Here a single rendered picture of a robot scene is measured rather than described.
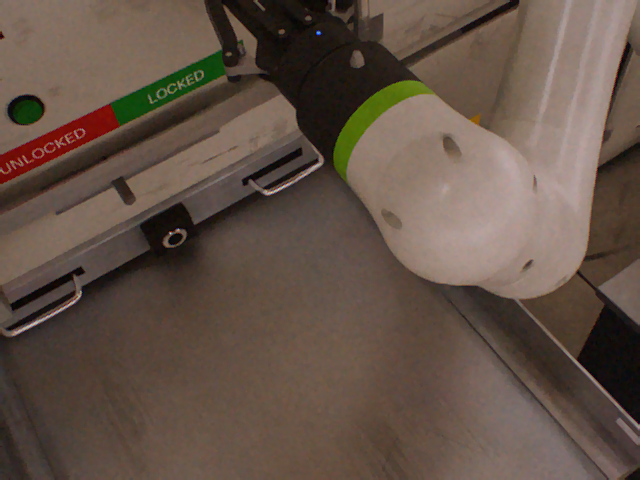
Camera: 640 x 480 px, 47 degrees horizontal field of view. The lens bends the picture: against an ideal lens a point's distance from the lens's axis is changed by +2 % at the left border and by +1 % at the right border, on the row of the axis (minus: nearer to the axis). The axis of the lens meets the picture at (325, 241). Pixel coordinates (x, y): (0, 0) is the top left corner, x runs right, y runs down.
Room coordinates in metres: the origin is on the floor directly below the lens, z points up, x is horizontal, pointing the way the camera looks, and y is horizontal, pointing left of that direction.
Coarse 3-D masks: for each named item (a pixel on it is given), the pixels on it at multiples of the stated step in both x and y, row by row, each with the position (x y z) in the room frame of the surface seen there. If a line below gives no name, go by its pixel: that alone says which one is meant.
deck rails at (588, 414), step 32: (448, 288) 0.44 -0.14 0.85; (480, 288) 0.42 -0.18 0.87; (480, 320) 0.39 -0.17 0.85; (512, 320) 0.37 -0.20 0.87; (0, 352) 0.43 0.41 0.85; (512, 352) 0.34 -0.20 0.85; (544, 352) 0.33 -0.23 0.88; (0, 384) 0.39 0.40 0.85; (544, 384) 0.30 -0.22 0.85; (576, 384) 0.29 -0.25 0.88; (0, 416) 0.35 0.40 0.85; (576, 416) 0.26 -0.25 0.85; (608, 416) 0.25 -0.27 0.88; (0, 448) 0.30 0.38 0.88; (32, 448) 0.30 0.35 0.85; (608, 448) 0.22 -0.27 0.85
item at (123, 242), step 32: (256, 160) 0.62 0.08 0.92; (288, 160) 0.64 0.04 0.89; (192, 192) 0.58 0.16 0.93; (224, 192) 0.60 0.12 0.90; (128, 224) 0.54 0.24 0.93; (64, 256) 0.51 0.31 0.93; (96, 256) 0.51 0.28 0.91; (128, 256) 0.53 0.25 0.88; (32, 288) 0.48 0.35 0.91; (64, 288) 0.49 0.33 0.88
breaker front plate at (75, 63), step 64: (0, 0) 0.55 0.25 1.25; (64, 0) 0.57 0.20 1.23; (128, 0) 0.59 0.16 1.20; (192, 0) 0.62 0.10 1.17; (256, 0) 0.65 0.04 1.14; (0, 64) 0.53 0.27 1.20; (64, 64) 0.56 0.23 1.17; (128, 64) 0.58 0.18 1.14; (0, 128) 0.52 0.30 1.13; (128, 128) 0.57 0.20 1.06; (256, 128) 0.64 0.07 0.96; (0, 192) 0.50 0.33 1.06; (0, 256) 0.49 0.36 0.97
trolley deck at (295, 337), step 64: (256, 192) 0.63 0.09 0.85; (320, 192) 0.62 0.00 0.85; (192, 256) 0.54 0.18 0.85; (256, 256) 0.52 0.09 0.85; (320, 256) 0.51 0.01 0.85; (384, 256) 0.50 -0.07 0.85; (64, 320) 0.47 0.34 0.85; (128, 320) 0.45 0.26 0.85; (192, 320) 0.44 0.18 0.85; (256, 320) 0.43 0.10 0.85; (320, 320) 0.42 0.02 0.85; (384, 320) 0.41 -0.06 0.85; (448, 320) 0.40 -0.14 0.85; (64, 384) 0.38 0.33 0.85; (128, 384) 0.37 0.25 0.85; (192, 384) 0.36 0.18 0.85; (256, 384) 0.35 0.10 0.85; (320, 384) 0.34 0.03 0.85; (384, 384) 0.33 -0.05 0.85; (448, 384) 0.32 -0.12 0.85; (512, 384) 0.31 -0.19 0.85; (64, 448) 0.30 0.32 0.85; (128, 448) 0.29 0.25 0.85; (192, 448) 0.28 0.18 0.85; (256, 448) 0.27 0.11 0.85; (320, 448) 0.26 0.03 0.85; (384, 448) 0.25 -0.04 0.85; (448, 448) 0.24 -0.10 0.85; (512, 448) 0.24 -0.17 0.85; (576, 448) 0.23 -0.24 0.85
